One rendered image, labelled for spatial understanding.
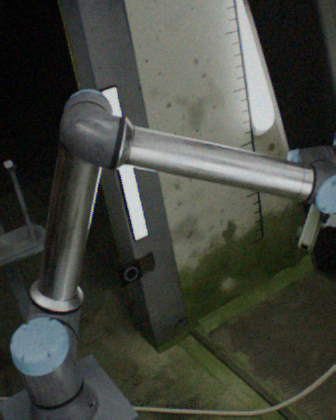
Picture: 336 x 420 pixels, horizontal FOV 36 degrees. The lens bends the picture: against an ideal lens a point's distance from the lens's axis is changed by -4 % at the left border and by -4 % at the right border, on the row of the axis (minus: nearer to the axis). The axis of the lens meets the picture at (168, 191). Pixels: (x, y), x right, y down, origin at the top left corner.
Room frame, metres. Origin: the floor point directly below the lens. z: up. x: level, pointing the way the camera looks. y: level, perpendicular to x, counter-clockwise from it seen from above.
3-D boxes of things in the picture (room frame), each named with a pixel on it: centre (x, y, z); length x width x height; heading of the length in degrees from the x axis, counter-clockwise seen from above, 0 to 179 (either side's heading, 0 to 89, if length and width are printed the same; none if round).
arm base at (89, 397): (1.04, 0.40, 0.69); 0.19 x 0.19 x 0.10
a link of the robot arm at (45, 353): (1.05, 0.40, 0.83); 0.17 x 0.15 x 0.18; 0
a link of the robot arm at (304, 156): (1.20, -0.37, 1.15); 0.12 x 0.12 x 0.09; 0
